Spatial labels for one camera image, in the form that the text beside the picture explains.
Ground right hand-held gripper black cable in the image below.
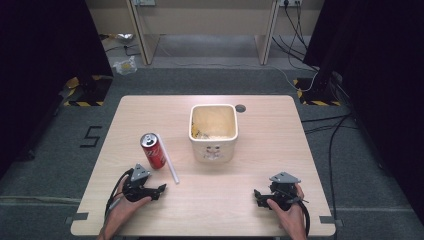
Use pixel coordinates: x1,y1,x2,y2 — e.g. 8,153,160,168
293,195,312,238

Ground person's right hand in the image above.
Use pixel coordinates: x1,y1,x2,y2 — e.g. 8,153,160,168
266,183,307,232

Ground thin white floor cable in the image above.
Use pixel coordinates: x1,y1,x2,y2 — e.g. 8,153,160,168
156,43,319,93

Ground black curtain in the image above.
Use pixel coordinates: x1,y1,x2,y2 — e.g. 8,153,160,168
0,0,114,178
302,0,424,228

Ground person's left hand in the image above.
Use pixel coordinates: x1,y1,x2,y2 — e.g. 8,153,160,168
109,175,153,224

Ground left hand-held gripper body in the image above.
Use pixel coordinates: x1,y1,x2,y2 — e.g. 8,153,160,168
121,163,158,203

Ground white square bin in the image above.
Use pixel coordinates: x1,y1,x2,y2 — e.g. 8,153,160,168
188,103,240,164

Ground white drinking straw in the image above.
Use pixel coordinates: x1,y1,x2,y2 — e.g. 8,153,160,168
155,133,180,185

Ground black wall socket cables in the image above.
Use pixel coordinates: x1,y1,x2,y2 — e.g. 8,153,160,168
271,0,322,73

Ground stand base with hazard tape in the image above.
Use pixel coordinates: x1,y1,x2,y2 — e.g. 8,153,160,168
63,74,114,108
293,77,343,107

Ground crumpled silver foil wrapper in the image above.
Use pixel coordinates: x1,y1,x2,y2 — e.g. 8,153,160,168
114,32,135,45

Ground red soda can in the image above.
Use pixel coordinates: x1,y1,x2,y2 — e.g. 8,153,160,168
139,132,167,170

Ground black floor cables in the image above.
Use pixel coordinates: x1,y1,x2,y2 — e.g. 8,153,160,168
300,112,360,240

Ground left hand-held gripper black cable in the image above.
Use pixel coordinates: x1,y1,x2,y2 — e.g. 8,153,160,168
104,168,135,219

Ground thin black cable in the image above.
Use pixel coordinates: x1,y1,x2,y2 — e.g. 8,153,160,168
104,42,142,57

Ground grey tape strip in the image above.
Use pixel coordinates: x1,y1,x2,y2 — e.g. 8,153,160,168
318,215,344,229
64,212,90,225

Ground hand-held gripper black cable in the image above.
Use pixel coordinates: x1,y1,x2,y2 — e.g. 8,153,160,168
293,195,312,238
104,168,135,219

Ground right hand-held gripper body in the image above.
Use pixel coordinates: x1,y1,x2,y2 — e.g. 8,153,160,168
265,171,303,212

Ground crumpled clear plastic bag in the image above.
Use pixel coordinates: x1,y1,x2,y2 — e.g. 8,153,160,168
112,55,138,77

